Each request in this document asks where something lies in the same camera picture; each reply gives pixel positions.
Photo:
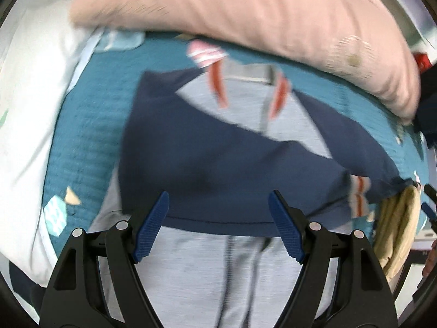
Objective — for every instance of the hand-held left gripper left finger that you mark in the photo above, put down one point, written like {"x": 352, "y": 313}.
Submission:
{"x": 152, "y": 225}

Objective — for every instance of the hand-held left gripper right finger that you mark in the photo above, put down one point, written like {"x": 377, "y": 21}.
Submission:
{"x": 286, "y": 225}

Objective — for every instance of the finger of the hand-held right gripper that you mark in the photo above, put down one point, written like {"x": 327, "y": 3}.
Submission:
{"x": 429, "y": 211}
{"x": 431, "y": 191}

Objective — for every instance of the grey and navy sweatshirt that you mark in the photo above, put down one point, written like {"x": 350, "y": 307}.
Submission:
{"x": 222, "y": 164}

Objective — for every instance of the beige cloth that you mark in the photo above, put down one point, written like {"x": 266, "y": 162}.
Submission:
{"x": 399, "y": 225}

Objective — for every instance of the dark cloth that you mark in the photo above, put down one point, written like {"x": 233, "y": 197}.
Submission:
{"x": 426, "y": 109}

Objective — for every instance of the teal quilted blanket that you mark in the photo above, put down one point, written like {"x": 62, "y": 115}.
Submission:
{"x": 95, "y": 116}

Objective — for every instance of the small red object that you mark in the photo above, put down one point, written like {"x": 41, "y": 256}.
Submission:
{"x": 422, "y": 60}

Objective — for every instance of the white pillow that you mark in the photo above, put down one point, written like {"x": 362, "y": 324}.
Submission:
{"x": 27, "y": 109}

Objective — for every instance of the pink pillow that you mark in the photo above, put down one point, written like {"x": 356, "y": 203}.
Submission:
{"x": 239, "y": 10}

